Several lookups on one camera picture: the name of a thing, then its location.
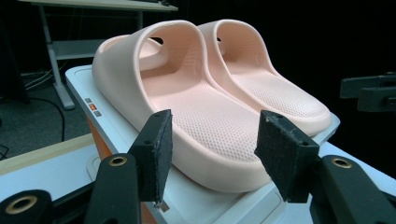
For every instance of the pink foam slipper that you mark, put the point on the pink foam slipper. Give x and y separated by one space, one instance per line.
202 124
280 93

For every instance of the grey desk frame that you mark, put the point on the grey desk frame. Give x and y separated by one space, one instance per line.
59 74

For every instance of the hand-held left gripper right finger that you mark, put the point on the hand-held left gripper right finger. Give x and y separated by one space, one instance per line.
286 155

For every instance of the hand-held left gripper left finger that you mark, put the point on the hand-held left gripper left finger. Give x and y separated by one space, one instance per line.
152 155

